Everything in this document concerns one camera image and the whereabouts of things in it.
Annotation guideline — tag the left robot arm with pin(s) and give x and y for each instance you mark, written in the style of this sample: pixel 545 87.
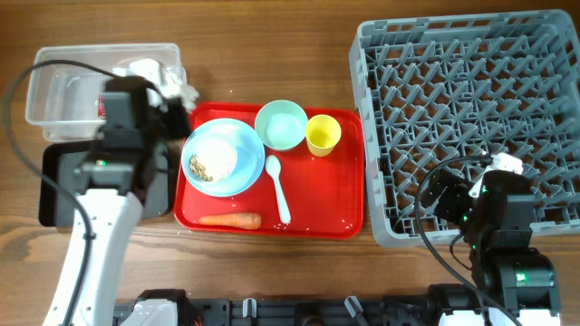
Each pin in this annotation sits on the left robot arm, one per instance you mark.
pixel 111 186

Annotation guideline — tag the yellow plastic cup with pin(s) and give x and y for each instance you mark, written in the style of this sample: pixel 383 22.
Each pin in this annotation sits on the yellow plastic cup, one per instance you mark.
pixel 322 134

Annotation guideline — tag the light blue plate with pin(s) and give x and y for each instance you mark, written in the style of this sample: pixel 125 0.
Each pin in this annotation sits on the light blue plate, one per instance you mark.
pixel 250 156

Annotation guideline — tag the white tissue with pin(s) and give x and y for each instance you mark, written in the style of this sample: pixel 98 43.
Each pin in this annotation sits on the white tissue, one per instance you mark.
pixel 171 86

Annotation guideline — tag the white plastic spoon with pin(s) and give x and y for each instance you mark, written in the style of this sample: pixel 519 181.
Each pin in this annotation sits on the white plastic spoon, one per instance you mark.
pixel 273 169

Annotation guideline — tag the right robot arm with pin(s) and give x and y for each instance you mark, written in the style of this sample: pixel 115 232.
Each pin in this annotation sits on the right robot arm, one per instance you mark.
pixel 507 272

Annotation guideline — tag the red snack wrapper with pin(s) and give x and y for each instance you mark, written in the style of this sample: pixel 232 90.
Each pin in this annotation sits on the red snack wrapper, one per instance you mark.
pixel 101 109

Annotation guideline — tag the clear plastic bin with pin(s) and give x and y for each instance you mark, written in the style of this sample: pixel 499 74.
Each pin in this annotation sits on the clear plastic bin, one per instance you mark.
pixel 63 99

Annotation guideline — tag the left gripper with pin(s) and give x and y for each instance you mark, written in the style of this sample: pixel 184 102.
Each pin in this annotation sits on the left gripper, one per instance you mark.
pixel 177 119

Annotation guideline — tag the small light blue bowl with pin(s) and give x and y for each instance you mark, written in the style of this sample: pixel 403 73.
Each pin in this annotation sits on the small light blue bowl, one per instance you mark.
pixel 218 156

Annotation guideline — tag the red serving tray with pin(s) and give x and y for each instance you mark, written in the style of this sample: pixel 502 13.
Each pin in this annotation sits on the red serving tray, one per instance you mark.
pixel 325 194

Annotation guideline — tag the black plastic tray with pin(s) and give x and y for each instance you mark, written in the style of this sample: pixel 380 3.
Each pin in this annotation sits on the black plastic tray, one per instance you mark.
pixel 61 159

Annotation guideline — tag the mint green bowl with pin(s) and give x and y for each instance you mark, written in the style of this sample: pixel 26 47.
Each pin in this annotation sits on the mint green bowl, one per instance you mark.
pixel 281 125

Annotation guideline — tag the grey dishwasher rack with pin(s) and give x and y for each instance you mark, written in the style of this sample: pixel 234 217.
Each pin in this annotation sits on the grey dishwasher rack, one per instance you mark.
pixel 432 88

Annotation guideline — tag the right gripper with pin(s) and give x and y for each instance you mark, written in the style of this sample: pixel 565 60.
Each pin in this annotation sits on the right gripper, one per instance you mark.
pixel 439 196

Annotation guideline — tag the orange carrot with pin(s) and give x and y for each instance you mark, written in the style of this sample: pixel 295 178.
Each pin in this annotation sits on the orange carrot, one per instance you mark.
pixel 247 221

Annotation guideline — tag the rice food scraps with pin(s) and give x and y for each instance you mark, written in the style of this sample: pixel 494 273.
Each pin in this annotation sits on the rice food scraps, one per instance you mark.
pixel 199 170

